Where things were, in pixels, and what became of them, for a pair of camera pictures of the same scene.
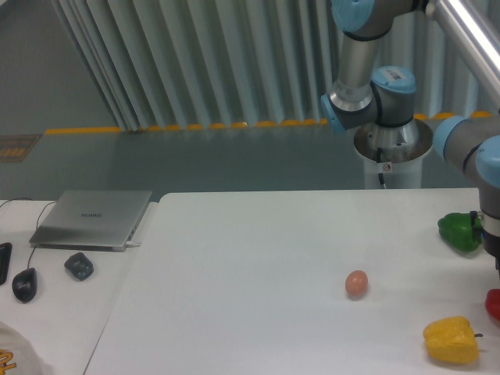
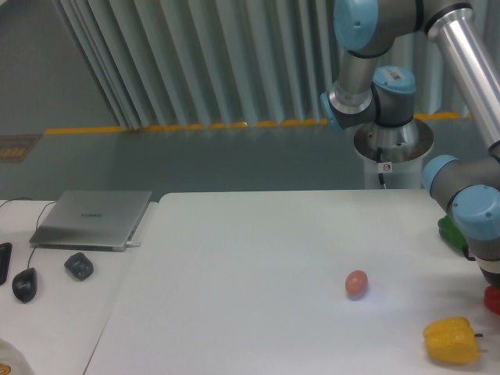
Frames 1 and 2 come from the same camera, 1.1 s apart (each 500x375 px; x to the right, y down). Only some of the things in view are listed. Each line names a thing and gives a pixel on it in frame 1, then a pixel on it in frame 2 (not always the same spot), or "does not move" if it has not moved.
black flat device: x=5 y=255 does not move
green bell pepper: x=462 y=231 does not move
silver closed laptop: x=89 y=220 does not move
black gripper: x=497 y=257 to x=491 y=278
